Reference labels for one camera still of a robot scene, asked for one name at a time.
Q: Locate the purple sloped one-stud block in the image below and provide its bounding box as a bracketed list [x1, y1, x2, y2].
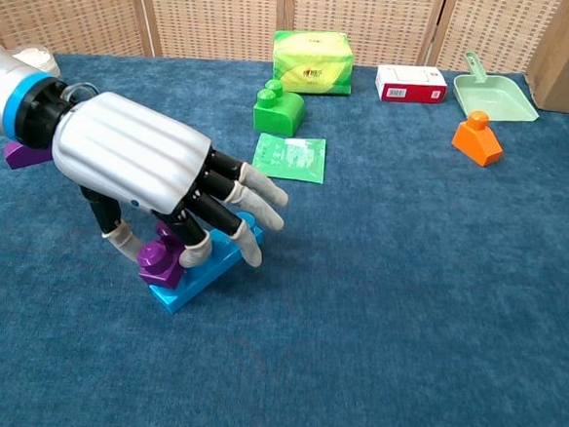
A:
[2, 138, 56, 174]

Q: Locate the green yellow tissue pack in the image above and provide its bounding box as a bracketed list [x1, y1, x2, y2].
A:
[270, 27, 357, 100]

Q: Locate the blue carpet table cover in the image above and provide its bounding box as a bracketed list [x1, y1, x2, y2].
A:
[0, 36, 569, 427]

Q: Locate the red and white carton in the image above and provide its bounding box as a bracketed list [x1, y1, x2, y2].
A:
[373, 61, 450, 106]

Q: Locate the long blue four-stud block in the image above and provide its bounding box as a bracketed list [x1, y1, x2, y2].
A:
[147, 207, 268, 322]

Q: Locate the woven bamboo folding screen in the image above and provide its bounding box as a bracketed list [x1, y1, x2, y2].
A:
[0, 0, 569, 91]

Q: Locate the small purple two-stud block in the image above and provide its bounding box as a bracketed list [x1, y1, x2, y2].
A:
[133, 220, 190, 291]

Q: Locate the green curved two-stud block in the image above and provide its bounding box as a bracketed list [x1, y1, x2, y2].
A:
[250, 78, 308, 138]

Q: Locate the green foil sachet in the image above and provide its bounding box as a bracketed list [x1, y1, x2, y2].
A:
[247, 132, 329, 185]

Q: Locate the orange sloped one-stud block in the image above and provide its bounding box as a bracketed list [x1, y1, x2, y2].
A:
[449, 108, 507, 169]

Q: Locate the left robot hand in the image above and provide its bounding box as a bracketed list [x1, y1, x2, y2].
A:
[44, 87, 297, 277]

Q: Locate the clear jar with white lid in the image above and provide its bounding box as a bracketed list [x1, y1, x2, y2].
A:
[10, 43, 63, 78]

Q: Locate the pale green dustpan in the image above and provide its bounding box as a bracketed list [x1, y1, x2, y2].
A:
[449, 51, 545, 126]

